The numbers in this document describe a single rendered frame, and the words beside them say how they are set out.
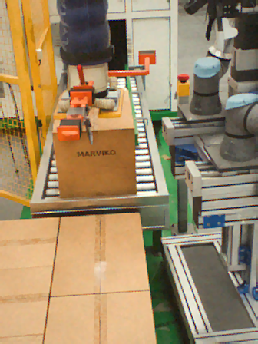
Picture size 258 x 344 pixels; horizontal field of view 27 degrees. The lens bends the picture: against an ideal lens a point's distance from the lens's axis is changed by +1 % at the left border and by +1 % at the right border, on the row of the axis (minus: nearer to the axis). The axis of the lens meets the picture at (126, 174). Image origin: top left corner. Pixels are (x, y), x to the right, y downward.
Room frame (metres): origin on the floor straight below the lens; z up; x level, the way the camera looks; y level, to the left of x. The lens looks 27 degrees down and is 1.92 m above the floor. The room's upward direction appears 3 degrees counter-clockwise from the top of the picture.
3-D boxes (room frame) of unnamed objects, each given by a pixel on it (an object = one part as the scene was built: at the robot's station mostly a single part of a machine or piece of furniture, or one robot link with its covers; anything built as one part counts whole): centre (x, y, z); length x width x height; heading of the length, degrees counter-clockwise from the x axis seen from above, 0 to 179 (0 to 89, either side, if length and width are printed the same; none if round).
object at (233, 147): (1.85, -0.44, 1.09); 0.15 x 0.15 x 0.10
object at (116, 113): (2.28, 0.05, 1.13); 0.34 x 0.10 x 0.05; 177
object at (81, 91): (2.04, 0.16, 1.24); 0.10 x 0.08 x 0.06; 87
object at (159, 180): (3.49, -0.16, 0.50); 2.31 x 0.05 x 0.19; 1
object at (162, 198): (2.32, 0.14, 0.58); 0.70 x 0.03 x 0.06; 91
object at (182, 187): (2.90, -0.35, 0.50); 0.07 x 0.07 x 1.00; 1
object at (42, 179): (3.48, 0.49, 0.50); 2.31 x 0.05 x 0.19; 1
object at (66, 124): (1.69, 0.19, 1.24); 0.08 x 0.07 x 0.05; 177
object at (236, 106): (1.84, -0.44, 1.20); 0.13 x 0.12 x 0.14; 36
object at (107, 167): (2.68, 0.16, 0.75); 0.60 x 0.40 x 0.40; 2
